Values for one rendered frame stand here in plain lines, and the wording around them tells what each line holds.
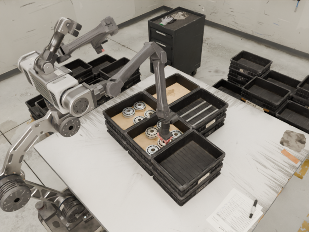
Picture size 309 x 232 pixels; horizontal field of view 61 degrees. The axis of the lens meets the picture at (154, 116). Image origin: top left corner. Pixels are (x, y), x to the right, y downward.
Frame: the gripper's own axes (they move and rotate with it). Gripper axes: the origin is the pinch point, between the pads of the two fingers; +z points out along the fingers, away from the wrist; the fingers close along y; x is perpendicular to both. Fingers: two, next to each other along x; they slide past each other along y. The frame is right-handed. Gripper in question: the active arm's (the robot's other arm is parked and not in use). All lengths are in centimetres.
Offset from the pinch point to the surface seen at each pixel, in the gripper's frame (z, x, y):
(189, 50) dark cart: 26, -153, 123
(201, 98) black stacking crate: 1, -59, 19
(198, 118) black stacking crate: 1.9, -39.4, 3.9
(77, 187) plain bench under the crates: 22, 62, 19
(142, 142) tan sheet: 5.1, 10.1, 12.5
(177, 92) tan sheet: 1, -49, 38
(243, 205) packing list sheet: 16, -13, -62
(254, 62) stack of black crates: 26, -193, 50
